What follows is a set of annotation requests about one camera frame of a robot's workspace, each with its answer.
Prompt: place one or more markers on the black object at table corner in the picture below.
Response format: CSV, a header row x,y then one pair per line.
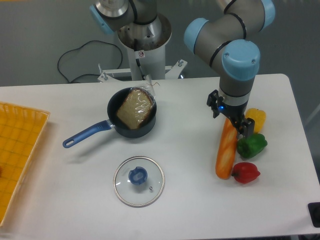
x,y
314,212

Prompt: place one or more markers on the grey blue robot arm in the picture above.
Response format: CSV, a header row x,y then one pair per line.
x,y
221,44

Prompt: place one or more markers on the red bell pepper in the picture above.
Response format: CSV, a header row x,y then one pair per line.
x,y
245,172

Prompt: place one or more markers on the yellow woven basket tray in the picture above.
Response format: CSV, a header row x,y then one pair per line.
x,y
20,130

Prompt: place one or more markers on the dark saucepan with blue handle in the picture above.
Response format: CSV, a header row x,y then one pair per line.
x,y
113,122

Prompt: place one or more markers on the yellow bell pepper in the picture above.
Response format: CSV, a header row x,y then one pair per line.
x,y
259,117

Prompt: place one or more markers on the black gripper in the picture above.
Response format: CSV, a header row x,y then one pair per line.
x,y
233,108

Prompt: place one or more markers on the glass pot lid blue knob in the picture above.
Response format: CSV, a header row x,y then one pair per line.
x,y
138,181

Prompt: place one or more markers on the baguette bread loaf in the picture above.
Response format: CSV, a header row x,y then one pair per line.
x,y
226,151

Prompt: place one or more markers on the bagged bread slice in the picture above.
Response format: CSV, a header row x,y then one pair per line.
x,y
137,105

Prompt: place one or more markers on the green bell pepper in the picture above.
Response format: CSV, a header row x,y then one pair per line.
x,y
249,147

